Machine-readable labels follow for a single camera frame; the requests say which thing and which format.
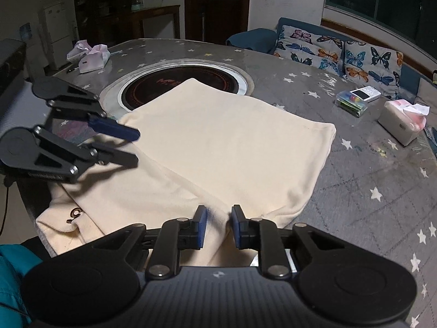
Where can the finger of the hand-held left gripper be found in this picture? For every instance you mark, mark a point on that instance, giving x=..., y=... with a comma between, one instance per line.
x=116, y=159
x=112, y=128

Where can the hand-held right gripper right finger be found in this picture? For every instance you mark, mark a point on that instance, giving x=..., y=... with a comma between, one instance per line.
x=239, y=227

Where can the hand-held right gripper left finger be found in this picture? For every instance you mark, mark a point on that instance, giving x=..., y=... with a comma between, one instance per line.
x=201, y=227

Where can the cream sweatshirt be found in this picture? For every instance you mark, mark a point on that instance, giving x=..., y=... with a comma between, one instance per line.
x=222, y=133

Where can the round black induction cooktop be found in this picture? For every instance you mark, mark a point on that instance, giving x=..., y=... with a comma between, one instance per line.
x=150, y=85

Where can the black pen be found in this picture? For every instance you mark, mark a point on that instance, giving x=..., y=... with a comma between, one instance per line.
x=74, y=69

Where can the crumpled plastic bag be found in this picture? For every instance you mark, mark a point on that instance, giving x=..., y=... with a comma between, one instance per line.
x=76, y=51

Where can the black appliance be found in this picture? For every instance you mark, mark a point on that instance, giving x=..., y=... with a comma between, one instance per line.
x=12, y=61

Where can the white refrigerator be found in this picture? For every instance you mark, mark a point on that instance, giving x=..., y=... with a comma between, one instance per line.
x=58, y=34

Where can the wooden side table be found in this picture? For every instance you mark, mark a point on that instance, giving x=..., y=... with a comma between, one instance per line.
x=157, y=22

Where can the dark shelf cabinet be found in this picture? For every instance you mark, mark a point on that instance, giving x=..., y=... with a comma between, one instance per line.
x=102, y=6

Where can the pale green kettle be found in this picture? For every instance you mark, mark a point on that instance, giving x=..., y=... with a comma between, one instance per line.
x=137, y=4

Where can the grey star tablecloth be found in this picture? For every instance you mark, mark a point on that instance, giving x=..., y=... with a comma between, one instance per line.
x=358, y=184

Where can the person's teal jacket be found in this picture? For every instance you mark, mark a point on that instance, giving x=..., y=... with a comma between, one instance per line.
x=15, y=280

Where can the dark wooden door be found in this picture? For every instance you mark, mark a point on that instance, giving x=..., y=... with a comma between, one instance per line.
x=218, y=6

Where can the clear plastic box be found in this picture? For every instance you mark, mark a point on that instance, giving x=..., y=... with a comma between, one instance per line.
x=350, y=104

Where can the blue sofa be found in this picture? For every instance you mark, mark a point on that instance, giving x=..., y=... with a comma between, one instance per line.
x=252, y=39

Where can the white remote control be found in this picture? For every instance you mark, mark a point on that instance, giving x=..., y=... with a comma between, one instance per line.
x=367, y=95

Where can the white tissue box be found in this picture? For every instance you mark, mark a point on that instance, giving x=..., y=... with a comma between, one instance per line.
x=399, y=126

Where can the butterfly print cushion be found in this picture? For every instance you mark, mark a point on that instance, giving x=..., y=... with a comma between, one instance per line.
x=307, y=49
x=372, y=66

